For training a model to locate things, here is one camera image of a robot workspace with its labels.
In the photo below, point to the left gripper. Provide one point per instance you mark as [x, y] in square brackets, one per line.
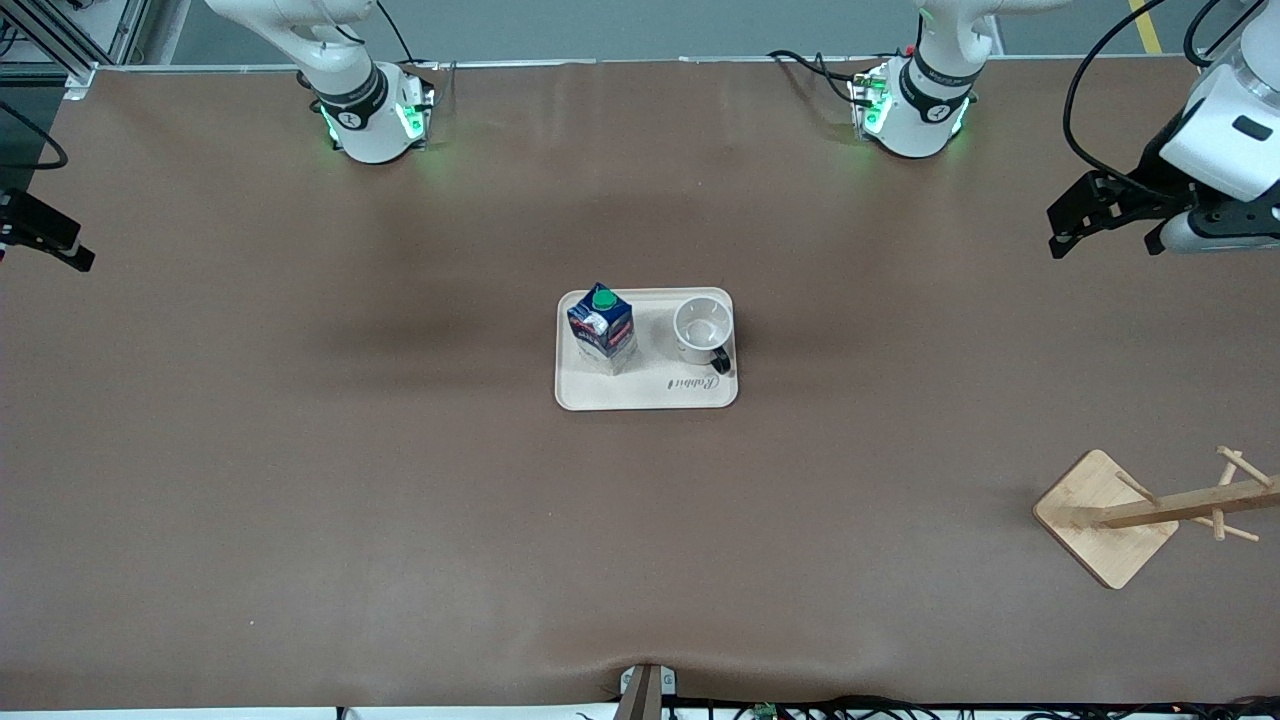
[1150, 180]

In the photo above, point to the metal table edge clamp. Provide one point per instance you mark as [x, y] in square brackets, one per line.
[648, 690]

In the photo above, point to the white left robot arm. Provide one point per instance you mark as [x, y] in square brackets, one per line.
[925, 110]

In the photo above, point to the cream rectangular plastic tray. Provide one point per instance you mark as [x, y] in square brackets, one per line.
[660, 385]

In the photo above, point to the brown table cover mat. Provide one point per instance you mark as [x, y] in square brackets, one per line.
[300, 500]

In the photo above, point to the blue milk carton green cap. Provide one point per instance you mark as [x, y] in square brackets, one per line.
[603, 330]

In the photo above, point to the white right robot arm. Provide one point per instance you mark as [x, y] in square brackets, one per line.
[365, 125]

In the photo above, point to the wooden mug rack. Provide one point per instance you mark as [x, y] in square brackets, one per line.
[1095, 515]

